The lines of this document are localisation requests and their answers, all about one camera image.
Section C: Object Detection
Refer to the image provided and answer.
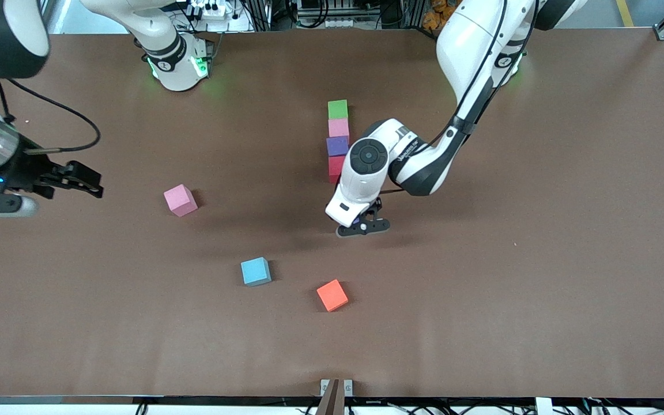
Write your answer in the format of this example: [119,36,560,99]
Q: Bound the metal bracket with screws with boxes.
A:
[320,379,354,397]

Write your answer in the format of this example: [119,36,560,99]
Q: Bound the light blue foam block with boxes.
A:
[240,256,272,287]

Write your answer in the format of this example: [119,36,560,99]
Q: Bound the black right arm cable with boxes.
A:
[0,78,101,155]

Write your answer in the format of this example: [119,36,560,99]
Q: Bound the orange foam block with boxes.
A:
[316,279,349,312]

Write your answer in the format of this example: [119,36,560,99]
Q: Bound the bag of orange items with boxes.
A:
[422,0,454,29]

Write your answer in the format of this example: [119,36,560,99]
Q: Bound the white table edge rail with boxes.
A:
[0,395,664,415]

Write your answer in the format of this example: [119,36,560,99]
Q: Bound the dark electronics device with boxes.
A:
[295,0,367,28]

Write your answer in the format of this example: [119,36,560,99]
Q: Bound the white power strip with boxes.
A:
[190,0,235,18]

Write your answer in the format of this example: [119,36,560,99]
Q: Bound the black cable bundle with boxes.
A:
[583,387,664,415]

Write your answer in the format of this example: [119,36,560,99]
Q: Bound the brown tapered post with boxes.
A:
[315,379,345,415]

